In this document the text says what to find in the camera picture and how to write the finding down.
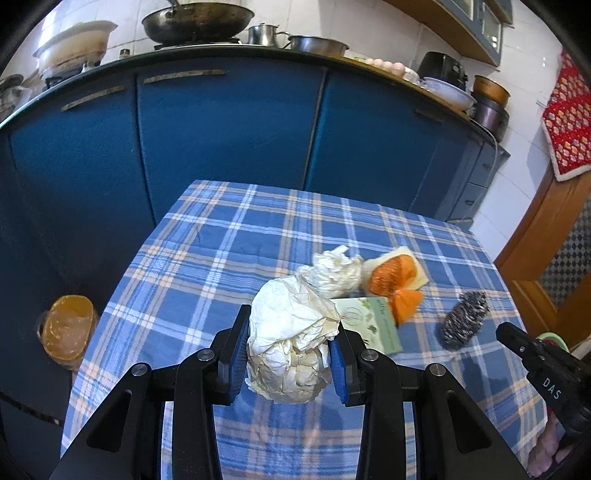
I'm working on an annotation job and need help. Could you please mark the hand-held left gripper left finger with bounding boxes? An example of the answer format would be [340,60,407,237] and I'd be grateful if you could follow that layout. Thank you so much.
[48,302,252,480]

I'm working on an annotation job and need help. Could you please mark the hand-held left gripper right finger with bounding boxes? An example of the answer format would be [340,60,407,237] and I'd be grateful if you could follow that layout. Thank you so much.
[329,320,529,480]

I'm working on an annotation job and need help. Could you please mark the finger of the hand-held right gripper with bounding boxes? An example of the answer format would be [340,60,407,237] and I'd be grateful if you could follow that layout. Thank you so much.
[495,322,539,365]

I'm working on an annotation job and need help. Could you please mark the red bucket green rim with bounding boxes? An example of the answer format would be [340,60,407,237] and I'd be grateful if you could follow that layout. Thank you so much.
[536,331,573,354]

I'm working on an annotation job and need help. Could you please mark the large white paper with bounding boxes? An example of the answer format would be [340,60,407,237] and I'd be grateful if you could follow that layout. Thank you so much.
[245,274,342,404]

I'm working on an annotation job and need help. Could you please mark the small printed cardboard box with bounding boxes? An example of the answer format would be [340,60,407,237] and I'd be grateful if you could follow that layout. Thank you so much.
[333,295,402,356]

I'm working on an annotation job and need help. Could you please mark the small white paper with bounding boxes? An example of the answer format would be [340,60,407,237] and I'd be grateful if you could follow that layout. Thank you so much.
[295,244,365,298]

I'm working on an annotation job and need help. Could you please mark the orange net bag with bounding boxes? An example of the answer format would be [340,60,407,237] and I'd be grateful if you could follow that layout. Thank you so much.
[368,255,423,326]

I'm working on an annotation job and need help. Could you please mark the person's right hand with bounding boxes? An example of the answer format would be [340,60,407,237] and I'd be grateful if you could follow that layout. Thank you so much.
[526,415,578,478]

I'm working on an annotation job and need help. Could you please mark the steel wool scourer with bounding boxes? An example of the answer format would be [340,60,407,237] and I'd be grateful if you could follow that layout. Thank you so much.
[441,291,492,349]

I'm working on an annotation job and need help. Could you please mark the wooden door with glass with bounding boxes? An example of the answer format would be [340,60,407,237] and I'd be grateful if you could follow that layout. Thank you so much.
[493,161,591,352]

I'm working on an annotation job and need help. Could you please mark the blue plaid tablecloth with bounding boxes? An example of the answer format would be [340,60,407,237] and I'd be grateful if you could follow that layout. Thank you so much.
[60,179,550,480]

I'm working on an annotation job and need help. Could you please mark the amber plastic jar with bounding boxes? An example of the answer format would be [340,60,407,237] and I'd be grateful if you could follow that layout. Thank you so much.
[37,294,100,370]

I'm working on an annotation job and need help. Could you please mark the dark rice cooker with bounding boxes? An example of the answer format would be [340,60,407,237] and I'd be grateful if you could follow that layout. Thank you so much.
[471,99,510,141]

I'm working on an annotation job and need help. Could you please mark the red quilted mat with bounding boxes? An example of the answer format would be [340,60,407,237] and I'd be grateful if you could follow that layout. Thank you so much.
[541,48,591,182]

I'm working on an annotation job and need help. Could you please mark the blue kitchen cabinet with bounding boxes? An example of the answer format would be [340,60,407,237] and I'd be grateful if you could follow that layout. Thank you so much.
[0,44,511,416]

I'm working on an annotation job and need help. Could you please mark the brown pot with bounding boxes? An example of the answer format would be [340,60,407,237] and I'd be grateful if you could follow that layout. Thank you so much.
[472,75,511,106]

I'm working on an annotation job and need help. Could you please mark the white bowl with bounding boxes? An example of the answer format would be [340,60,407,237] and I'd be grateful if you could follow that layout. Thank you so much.
[421,76,477,112]

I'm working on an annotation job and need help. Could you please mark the pile of eggs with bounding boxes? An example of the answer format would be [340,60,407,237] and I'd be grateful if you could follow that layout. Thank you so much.
[355,56,419,79]

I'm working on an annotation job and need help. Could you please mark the steel bowl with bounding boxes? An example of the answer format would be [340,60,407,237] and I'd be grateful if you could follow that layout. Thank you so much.
[284,34,350,57]

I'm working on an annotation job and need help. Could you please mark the small steel pot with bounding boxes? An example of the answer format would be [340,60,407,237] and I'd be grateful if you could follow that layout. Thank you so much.
[247,23,289,48]

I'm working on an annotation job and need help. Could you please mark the dark metal wok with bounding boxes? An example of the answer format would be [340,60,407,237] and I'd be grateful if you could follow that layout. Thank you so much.
[141,0,256,47]

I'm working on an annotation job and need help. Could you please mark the white enamel pan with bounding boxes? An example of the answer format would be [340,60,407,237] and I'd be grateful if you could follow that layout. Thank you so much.
[32,21,118,77]

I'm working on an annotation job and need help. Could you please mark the wooden wall cabinet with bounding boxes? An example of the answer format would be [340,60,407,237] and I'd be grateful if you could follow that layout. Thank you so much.
[383,0,515,68]

